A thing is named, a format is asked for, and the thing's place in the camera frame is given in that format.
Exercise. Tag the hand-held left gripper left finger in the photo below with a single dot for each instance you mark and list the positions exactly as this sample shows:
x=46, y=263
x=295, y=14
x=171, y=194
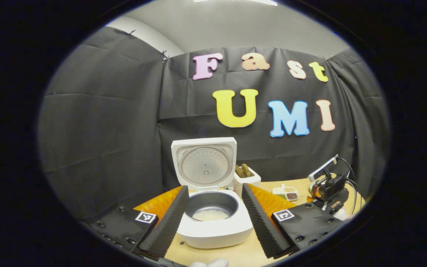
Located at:
x=167, y=226

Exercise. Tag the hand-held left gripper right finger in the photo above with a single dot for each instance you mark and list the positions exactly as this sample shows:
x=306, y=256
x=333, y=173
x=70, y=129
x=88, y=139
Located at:
x=261, y=222

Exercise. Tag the white rice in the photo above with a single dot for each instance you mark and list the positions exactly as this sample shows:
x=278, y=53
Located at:
x=211, y=215

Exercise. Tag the white rice cooker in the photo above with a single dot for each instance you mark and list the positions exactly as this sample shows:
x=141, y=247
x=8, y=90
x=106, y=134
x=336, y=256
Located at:
x=213, y=233

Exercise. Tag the white divided grain dish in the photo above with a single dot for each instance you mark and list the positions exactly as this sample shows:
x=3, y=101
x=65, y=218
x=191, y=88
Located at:
x=285, y=193

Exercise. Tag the white toaster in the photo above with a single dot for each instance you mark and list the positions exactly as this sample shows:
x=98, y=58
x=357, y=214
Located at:
x=251, y=182

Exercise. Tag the black backdrop cloth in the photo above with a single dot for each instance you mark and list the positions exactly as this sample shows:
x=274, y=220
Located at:
x=106, y=129

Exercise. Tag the large ceiling light panel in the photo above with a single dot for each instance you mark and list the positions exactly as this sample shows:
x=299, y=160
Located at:
x=235, y=2

